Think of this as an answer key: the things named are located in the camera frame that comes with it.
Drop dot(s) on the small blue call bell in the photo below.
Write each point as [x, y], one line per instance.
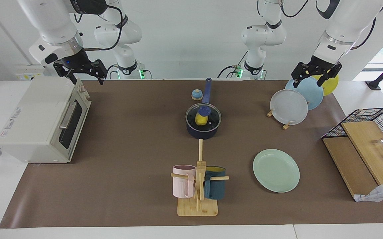
[197, 95]

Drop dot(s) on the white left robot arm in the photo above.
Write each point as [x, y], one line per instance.
[347, 23]

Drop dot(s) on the brown table mat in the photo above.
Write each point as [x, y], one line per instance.
[128, 192]

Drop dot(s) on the dark blue pot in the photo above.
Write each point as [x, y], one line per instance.
[202, 134]

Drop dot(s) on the light wooden board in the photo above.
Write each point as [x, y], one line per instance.
[367, 149]

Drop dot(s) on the pink mug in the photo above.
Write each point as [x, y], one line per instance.
[183, 184]

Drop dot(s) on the wooden mug rack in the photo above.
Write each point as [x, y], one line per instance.
[198, 208]

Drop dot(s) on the light green plate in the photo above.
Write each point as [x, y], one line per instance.
[276, 171]

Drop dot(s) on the wooden plate rack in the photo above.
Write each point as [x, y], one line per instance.
[286, 126]

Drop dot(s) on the dark teal mug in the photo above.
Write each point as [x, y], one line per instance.
[215, 189]

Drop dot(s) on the glass lid blue knob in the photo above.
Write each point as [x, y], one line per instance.
[214, 118]

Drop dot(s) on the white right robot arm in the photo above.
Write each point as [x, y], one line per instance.
[51, 23]

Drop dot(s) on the light blue plate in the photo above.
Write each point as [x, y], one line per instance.
[312, 96]

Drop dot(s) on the white toaster oven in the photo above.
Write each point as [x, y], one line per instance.
[35, 119]

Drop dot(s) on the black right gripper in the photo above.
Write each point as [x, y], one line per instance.
[75, 63]

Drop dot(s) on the grey plate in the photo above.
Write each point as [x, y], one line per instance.
[288, 107]

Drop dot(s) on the white power strip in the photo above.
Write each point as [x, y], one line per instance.
[28, 71]

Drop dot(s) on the yellow plate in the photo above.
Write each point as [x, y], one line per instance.
[331, 87]

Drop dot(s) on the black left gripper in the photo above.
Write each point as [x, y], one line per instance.
[322, 64]

